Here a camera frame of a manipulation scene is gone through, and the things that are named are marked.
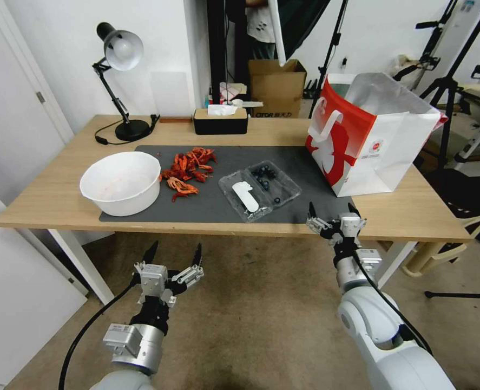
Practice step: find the red and white takeout bag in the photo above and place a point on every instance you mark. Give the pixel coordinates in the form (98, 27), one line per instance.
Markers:
(377, 134)

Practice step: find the black stand leg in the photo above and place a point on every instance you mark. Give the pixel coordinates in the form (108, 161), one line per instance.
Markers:
(463, 295)

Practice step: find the person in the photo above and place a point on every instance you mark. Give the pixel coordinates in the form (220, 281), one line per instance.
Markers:
(261, 24)

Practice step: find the stack of papers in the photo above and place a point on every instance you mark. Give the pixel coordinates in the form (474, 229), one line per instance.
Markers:
(232, 90)

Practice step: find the white tissue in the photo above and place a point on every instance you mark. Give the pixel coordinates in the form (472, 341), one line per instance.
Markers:
(221, 109)

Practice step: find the white reflector board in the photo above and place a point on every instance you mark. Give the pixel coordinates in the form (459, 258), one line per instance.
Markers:
(278, 28)

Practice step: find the black light stand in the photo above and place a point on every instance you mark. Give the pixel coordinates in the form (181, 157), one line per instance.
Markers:
(331, 53)

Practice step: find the pile of red crayfish shells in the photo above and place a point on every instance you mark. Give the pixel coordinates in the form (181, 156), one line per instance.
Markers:
(187, 170)

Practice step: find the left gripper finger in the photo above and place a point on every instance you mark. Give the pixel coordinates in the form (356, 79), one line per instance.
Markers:
(191, 276)
(149, 254)

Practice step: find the beige plastic chair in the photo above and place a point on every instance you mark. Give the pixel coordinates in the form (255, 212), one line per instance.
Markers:
(446, 256)

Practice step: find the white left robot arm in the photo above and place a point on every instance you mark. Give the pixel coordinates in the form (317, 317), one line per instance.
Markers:
(142, 349)

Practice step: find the black camera tripod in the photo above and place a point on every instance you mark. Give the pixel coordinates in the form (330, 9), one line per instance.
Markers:
(455, 69)

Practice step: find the white door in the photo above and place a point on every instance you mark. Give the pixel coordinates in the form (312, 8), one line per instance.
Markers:
(16, 162)

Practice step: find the wooden table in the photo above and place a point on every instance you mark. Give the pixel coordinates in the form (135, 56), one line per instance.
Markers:
(53, 191)

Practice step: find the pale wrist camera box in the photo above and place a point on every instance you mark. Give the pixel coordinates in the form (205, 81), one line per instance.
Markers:
(350, 226)
(153, 280)

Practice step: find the white round bowl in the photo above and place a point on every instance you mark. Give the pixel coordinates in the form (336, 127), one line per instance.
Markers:
(120, 185)

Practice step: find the white label on container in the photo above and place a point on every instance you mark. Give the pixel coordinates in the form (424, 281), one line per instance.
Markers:
(246, 197)

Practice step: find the black desk lamp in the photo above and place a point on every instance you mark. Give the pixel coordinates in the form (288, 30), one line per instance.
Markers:
(123, 46)

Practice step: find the cardboard box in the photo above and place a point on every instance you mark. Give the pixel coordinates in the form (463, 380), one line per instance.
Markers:
(278, 87)

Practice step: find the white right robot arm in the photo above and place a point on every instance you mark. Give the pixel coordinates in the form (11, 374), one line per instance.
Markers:
(377, 333)

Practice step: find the dark grey table mat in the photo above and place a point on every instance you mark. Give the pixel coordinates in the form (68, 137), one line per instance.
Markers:
(231, 203)

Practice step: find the black tissue box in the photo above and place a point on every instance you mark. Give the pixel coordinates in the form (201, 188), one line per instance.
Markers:
(220, 124)

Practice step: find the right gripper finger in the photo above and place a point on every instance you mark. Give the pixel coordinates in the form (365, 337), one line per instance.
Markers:
(360, 217)
(319, 223)

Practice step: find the clear plastic takeout container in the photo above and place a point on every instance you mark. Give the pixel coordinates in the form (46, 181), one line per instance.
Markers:
(260, 195)

